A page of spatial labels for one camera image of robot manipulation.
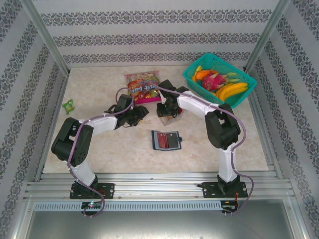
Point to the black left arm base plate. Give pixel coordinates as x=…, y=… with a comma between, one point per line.
x=108, y=190

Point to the small yellow fruit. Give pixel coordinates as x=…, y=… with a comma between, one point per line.
x=198, y=68

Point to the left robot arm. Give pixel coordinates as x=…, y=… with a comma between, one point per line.
x=99, y=125

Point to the yellow banana bunch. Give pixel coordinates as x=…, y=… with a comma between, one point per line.
x=233, y=89

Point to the blue card holder wallet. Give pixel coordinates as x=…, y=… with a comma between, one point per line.
x=153, y=140

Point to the teal plastic basket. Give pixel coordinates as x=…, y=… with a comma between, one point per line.
x=197, y=83

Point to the red credit card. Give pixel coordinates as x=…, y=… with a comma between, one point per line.
x=161, y=140

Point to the aluminium side rail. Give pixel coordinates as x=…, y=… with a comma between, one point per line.
x=51, y=124
x=259, y=112

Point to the colourful fruit candy bag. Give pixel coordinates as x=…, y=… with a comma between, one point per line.
x=142, y=82

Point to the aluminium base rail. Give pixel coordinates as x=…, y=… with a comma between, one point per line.
x=154, y=188

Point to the small green candy wrapper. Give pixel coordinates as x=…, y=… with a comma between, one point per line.
x=69, y=106

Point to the aluminium frame post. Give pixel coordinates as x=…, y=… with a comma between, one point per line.
x=47, y=37
x=264, y=37

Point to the orange mango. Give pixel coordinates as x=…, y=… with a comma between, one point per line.
x=203, y=74

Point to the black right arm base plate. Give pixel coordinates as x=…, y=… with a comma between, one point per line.
x=208, y=190

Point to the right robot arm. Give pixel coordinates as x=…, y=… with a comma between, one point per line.
x=194, y=104

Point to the small circuit board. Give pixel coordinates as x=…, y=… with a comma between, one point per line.
x=91, y=205
x=229, y=206

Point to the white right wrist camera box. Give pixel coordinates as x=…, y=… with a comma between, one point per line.
x=163, y=98

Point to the black credit card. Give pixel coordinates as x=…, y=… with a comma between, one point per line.
x=172, y=142

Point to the pink dragon fruit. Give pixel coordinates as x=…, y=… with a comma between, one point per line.
x=211, y=81

